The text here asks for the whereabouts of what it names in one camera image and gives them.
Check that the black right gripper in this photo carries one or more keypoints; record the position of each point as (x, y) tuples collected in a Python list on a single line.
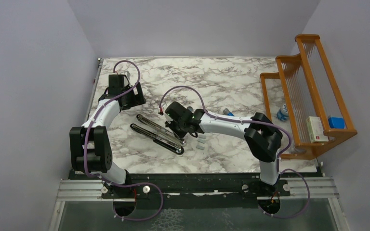
[(180, 134)]

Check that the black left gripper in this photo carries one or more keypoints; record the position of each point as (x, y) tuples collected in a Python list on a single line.
[(137, 99)]

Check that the long black silver stapler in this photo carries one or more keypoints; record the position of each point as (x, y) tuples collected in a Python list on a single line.
[(160, 135)]

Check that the staple strip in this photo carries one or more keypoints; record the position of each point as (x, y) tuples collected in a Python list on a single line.
[(200, 147), (201, 139)]

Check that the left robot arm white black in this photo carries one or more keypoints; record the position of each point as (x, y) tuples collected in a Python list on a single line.
[(89, 144)]

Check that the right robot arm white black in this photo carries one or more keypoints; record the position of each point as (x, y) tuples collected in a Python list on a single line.
[(263, 140)]

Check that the blue grey small cylinder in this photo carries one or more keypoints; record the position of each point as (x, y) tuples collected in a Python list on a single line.
[(227, 112)]

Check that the blue white bottle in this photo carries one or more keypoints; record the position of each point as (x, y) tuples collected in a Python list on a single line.
[(283, 114)]

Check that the wooden orange rack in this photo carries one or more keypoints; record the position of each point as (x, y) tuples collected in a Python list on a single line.
[(310, 89)]

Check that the white red box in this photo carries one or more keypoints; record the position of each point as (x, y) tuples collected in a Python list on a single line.
[(315, 130)]

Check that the blue small box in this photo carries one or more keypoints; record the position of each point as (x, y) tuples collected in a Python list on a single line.
[(336, 122)]

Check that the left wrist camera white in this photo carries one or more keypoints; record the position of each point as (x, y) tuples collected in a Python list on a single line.
[(125, 76)]

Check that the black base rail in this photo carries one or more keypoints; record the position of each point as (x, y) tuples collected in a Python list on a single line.
[(178, 191)]

